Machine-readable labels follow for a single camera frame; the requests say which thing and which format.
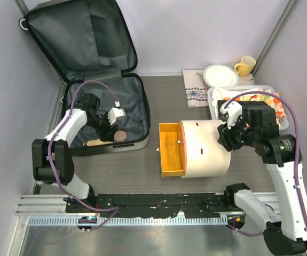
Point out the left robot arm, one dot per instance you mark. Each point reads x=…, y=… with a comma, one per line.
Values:
x=51, y=157

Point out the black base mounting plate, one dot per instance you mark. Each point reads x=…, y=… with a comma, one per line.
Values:
x=193, y=205

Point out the beige cylindrical bottle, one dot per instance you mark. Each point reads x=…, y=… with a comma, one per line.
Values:
x=96, y=142

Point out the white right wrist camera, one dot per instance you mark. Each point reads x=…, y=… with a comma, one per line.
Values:
x=233, y=110

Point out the brown round compact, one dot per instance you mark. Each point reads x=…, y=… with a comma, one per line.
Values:
x=120, y=136

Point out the patterned cloth napkin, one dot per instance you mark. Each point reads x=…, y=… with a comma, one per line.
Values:
x=196, y=89

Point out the yellow mug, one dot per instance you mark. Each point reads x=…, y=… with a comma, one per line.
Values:
x=245, y=66

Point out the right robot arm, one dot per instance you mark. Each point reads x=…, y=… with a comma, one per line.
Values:
x=254, y=125

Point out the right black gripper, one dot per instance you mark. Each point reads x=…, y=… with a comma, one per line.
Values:
x=226, y=138

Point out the white slotted cable duct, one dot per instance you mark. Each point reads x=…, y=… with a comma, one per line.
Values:
x=79, y=220

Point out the orange floral cloth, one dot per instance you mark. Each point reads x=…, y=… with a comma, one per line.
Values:
x=269, y=100

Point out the aluminium rail frame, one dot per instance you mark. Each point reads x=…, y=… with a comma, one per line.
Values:
x=51, y=204

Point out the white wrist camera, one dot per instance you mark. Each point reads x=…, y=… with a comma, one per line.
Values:
x=115, y=114
x=233, y=110

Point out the white plastic mesh basket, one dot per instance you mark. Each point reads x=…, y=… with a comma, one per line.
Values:
x=284, y=123

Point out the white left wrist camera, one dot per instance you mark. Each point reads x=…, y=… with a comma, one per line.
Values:
x=115, y=114

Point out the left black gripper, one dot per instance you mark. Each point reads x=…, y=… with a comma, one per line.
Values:
x=107, y=134

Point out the black white space suitcase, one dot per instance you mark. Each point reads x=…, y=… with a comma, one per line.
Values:
x=89, y=45

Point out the white cylindrical bin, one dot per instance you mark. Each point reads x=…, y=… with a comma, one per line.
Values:
x=190, y=149

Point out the white round plate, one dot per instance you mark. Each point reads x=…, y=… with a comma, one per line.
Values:
x=220, y=76

